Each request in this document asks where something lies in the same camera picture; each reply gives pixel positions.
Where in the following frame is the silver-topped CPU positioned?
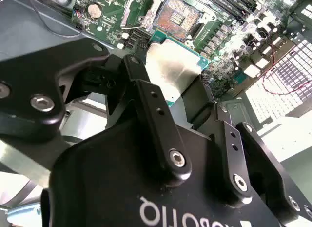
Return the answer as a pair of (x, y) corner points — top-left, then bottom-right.
(145, 28), (211, 108)

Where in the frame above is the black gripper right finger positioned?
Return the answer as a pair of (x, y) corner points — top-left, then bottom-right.
(181, 74), (312, 227)

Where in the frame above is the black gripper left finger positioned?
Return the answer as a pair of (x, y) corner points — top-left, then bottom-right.
(0, 39), (194, 188)

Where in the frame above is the metal socket cover frame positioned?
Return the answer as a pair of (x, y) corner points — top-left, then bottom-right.
(121, 0), (159, 29)

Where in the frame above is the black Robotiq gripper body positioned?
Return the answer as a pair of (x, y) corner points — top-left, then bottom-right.
(40, 116), (282, 227)

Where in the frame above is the metal wire locking lever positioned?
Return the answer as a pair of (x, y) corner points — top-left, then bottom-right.
(120, 23), (148, 31)

